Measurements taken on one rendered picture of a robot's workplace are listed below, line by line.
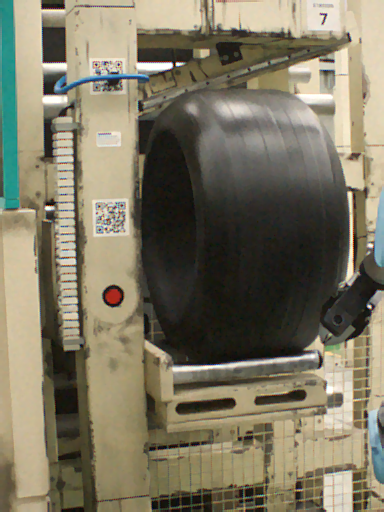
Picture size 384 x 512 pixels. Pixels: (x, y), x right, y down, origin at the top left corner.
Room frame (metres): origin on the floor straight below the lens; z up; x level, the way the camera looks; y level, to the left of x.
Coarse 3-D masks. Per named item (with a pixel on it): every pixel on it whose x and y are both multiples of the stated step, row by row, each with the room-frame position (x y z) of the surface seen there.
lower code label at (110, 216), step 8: (96, 200) 1.91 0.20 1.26; (104, 200) 1.92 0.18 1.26; (112, 200) 1.92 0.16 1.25; (120, 200) 1.93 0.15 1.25; (128, 200) 1.93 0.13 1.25; (96, 208) 1.91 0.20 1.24; (104, 208) 1.92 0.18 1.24; (112, 208) 1.92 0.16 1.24; (120, 208) 1.93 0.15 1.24; (128, 208) 1.93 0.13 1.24; (96, 216) 1.91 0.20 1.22; (104, 216) 1.92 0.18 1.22; (112, 216) 1.92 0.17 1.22; (120, 216) 1.93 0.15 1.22; (128, 216) 1.93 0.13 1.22; (96, 224) 1.91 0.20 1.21; (104, 224) 1.92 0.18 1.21; (112, 224) 1.92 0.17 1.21; (120, 224) 1.93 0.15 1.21; (128, 224) 1.93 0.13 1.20; (96, 232) 1.91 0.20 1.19; (104, 232) 1.92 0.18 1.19; (112, 232) 1.92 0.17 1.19; (120, 232) 1.93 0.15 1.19; (128, 232) 1.93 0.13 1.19
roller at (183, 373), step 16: (288, 352) 1.98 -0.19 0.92; (304, 352) 1.98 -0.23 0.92; (320, 352) 1.99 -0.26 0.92; (176, 368) 1.88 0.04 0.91; (192, 368) 1.89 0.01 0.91; (208, 368) 1.90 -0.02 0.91; (224, 368) 1.91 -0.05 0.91; (240, 368) 1.92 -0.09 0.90; (256, 368) 1.93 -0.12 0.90; (272, 368) 1.94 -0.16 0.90; (288, 368) 1.96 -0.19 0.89; (304, 368) 1.97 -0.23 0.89; (320, 368) 1.99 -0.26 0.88; (176, 384) 1.89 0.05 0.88
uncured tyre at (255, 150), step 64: (192, 128) 1.89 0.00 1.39; (256, 128) 1.87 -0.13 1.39; (320, 128) 1.92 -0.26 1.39; (192, 192) 2.35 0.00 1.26; (256, 192) 1.80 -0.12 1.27; (320, 192) 1.84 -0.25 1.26; (192, 256) 2.34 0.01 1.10; (256, 256) 1.79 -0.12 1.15; (320, 256) 1.83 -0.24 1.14; (192, 320) 1.90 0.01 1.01; (256, 320) 1.85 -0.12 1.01
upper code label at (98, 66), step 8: (96, 64) 1.91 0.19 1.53; (104, 64) 1.92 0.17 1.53; (112, 64) 1.92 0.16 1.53; (120, 64) 1.93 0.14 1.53; (96, 72) 1.91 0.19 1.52; (104, 72) 1.92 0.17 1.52; (120, 72) 1.93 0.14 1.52; (104, 80) 1.92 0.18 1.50; (120, 80) 1.93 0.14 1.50; (96, 88) 1.91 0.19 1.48; (104, 88) 1.92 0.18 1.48; (112, 88) 1.92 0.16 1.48; (120, 88) 1.93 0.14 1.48
